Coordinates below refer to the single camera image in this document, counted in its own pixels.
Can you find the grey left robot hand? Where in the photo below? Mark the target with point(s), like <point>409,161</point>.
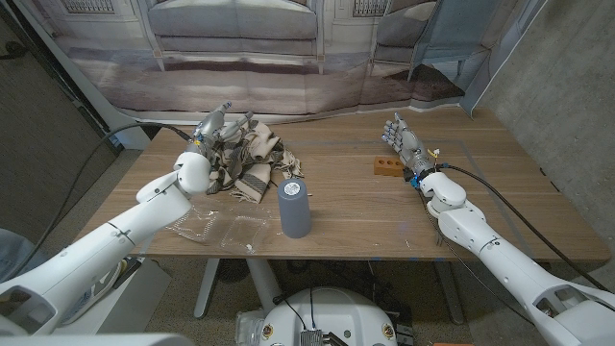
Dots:
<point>206,130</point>

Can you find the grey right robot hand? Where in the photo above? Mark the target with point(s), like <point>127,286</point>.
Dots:
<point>410,144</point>

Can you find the beige plaid fringed scarf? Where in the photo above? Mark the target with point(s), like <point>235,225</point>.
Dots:
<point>259,158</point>

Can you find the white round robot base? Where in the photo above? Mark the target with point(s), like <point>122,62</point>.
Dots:
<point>336,312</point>

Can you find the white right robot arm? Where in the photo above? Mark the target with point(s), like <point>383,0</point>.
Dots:
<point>499,259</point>

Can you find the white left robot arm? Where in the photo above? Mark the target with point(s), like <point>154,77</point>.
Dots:
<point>96,250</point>

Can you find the orange brick block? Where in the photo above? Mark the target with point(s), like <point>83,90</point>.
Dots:
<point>386,166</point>

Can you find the clear plastic clamshell container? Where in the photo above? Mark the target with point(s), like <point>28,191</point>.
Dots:
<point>245,233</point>

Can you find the grey upturned cup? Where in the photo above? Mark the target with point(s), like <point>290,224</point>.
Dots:
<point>294,211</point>

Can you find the printed sofa room backdrop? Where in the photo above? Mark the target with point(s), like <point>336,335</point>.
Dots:
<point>288,86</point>

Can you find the black round floor object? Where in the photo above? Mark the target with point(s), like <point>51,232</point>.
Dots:
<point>230,271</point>

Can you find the clear plastic floor box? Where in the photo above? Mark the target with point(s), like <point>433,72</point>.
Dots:
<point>247,329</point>

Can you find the silver finned module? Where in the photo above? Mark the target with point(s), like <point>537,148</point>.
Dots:
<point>311,338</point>

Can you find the person's leg in jeans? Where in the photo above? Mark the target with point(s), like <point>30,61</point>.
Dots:
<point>14,254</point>

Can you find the white table leg frame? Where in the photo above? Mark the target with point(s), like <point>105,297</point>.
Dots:
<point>206,293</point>

